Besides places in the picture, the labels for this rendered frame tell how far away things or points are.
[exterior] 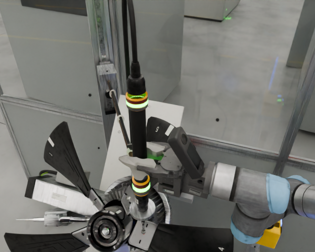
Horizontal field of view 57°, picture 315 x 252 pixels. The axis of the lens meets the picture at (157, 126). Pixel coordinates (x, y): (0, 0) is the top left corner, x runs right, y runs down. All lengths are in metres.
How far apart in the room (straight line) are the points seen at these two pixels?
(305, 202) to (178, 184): 0.28
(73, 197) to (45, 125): 0.94
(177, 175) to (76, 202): 0.56
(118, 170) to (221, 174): 0.60
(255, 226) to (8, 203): 2.32
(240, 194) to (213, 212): 1.28
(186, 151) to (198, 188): 0.10
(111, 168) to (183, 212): 0.92
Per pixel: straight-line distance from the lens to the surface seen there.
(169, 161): 0.64
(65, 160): 0.97
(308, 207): 0.73
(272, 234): 1.13
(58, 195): 1.14
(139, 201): 0.77
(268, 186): 0.63
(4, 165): 3.13
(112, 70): 1.22
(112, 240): 0.89
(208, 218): 1.96
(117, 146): 1.15
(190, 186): 0.67
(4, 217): 2.68
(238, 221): 0.70
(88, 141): 1.85
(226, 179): 0.62
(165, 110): 1.10
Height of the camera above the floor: 1.96
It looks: 37 degrees down
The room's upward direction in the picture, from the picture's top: straight up
